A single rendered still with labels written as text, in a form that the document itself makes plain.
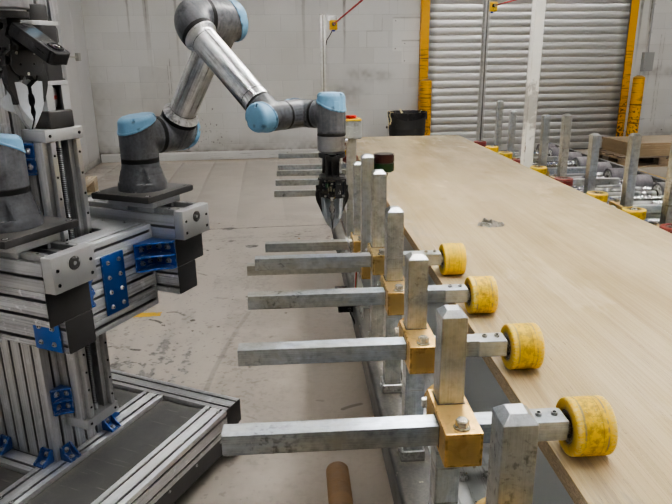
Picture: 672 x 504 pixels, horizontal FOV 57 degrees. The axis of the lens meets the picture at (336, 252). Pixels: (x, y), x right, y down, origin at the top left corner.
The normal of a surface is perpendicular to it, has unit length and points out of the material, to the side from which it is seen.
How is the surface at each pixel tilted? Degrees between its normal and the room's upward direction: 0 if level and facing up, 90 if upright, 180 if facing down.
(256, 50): 90
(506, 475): 90
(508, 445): 90
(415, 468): 0
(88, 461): 0
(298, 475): 0
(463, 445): 90
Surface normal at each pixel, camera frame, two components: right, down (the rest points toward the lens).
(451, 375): 0.07, 0.29
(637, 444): -0.01, -0.96
